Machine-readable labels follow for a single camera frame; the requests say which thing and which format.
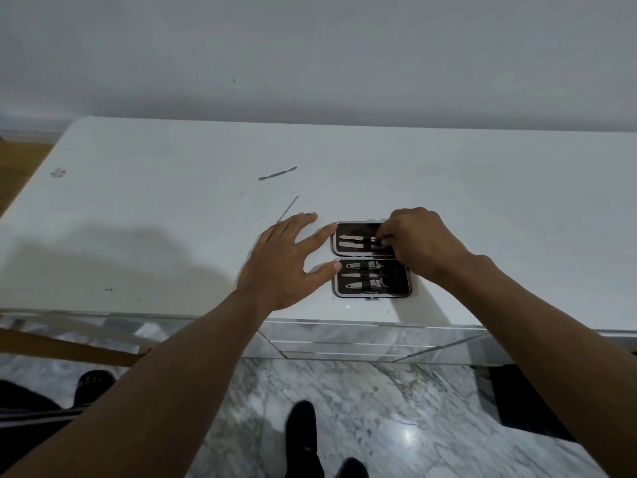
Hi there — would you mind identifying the mirrored table front panel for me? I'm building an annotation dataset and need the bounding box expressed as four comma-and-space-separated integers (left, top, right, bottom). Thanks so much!
0, 308, 637, 367

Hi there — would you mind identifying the person's left hand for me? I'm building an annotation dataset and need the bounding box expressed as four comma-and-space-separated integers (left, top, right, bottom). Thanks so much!
236, 212, 343, 314

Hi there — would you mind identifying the black manicure kit case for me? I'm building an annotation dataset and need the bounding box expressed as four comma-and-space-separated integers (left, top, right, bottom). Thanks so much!
331, 221, 413, 299

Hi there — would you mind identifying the black slipper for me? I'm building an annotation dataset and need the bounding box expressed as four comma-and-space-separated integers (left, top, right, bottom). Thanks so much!
73, 370, 117, 409

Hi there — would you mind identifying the person's left forearm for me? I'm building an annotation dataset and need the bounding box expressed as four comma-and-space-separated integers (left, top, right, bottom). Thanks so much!
0, 288, 273, 478

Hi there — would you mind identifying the black striped fabric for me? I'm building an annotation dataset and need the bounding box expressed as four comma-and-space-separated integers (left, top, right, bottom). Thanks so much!
0, 379, 88, 474

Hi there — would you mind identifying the black shoe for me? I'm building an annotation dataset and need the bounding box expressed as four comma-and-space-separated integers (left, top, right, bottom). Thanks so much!
335, 457, 370, 478
284, 400, 325, 478

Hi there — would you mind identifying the silver cuticle pusher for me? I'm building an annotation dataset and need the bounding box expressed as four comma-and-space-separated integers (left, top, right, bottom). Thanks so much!
257, 166, 298, 182

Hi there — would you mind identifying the person's right forearm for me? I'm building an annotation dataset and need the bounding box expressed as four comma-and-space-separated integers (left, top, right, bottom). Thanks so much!
435, 251, 637, 478

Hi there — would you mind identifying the brown wooden bar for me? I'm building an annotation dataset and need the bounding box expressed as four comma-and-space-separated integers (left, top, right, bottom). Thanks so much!
0, 327, 146, 368

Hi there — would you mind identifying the thin silver needle tool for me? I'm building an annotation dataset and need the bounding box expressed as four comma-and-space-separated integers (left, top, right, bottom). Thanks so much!
276, 195, 300, 224

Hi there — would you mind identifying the person's right hand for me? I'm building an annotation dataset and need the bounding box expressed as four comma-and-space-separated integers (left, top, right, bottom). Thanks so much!
376, 207, 472, 285

